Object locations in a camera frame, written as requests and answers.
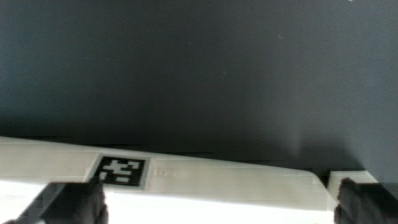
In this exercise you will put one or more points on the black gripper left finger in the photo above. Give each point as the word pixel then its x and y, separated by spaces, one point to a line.
pixel 68 204

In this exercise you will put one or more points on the white desk top tray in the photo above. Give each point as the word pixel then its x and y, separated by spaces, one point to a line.
pixel 359 176

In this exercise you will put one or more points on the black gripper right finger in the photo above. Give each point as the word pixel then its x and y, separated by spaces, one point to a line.
pixel 366 204

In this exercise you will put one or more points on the white desk leg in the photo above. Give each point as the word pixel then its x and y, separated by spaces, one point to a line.
pixel 166 189

